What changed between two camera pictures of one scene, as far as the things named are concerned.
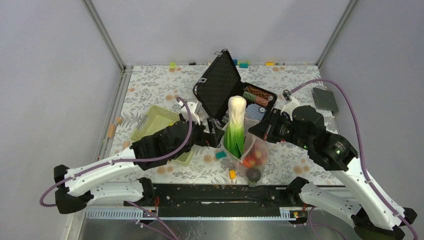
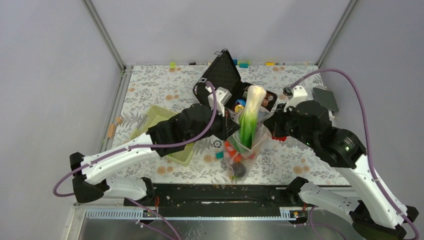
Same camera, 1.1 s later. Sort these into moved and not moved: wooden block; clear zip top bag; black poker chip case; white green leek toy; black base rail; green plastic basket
Moved: white green leek toy; clear zip top bag
Not moved: black base rail; green plastic basket; black poker chip case; wooden block
